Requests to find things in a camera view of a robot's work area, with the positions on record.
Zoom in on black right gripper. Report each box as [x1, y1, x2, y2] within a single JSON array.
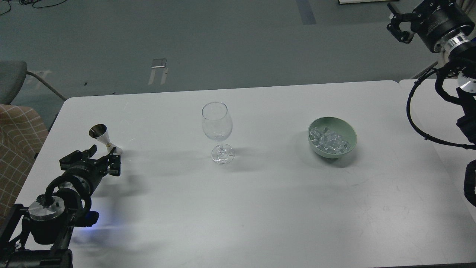
[[386, 0, 475, 53]]

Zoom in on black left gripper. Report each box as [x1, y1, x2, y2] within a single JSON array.
[[59, 145, 121, 194]]

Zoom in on steel cocktail jigger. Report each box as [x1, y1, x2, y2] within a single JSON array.
[[89, 124, 123, 156]]

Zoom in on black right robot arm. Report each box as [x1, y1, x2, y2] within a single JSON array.
[[386, 0, 476, 150]]

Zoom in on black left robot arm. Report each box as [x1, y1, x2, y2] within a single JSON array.
[[1, 145, 122, 268]]

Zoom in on clear wine glass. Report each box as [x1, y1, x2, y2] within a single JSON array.
[[201, 102, 235, 164]]

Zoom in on pile of clear ice cubes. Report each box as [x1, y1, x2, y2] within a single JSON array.
[[308, 127, 351, 154]]

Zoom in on beige checkered cushion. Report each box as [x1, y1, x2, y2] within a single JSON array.
[[0, 105, 49, 224]]

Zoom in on grey metal floor plate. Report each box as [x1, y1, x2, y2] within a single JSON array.
[[151, 58, 167, 68]]

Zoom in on grey chair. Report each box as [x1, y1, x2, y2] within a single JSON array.
[[0, 61, 67, 105]]

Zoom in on green ceramic bowl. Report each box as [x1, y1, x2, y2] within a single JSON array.
[[307, 117, 357, 159]]

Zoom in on black floor cables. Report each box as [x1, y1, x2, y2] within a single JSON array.
[[0, 0, 65, 16]]

